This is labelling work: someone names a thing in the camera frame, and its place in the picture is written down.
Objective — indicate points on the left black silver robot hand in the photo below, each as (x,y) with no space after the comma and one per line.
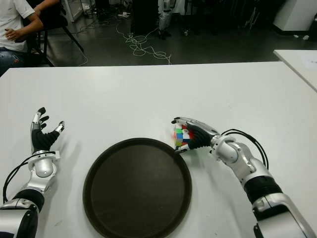
(40,140)

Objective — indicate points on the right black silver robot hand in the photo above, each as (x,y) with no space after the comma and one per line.
(201,135)

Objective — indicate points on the multicoloured Rubik's cube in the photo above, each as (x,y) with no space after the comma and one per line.
(182,136)

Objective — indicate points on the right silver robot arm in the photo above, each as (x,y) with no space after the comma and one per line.
(229,151)

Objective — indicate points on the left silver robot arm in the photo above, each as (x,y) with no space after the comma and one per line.
(42,168)

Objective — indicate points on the dark round plate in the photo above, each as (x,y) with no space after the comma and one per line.
(137,191)

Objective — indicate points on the small white floor object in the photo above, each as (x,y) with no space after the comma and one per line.
(187,32)

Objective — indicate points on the white side table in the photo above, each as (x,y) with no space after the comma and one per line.
(301,65)

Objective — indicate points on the seated person in white shirt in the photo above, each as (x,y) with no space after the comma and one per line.
(11,22)

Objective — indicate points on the black chair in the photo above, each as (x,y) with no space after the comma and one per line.
(53,17)

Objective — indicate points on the metal folding stand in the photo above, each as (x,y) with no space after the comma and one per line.
(252,17)

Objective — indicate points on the black cabinet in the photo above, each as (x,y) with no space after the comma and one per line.
(144,17)

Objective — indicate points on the white framed cabinet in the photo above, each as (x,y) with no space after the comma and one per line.
(74,10)

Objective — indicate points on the white floor scrap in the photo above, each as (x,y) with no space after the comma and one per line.
(305,37)

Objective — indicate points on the white power strip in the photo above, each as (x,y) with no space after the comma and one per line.
(123,14)

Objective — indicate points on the white cabinet with dark base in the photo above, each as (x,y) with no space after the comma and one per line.
(294,15)

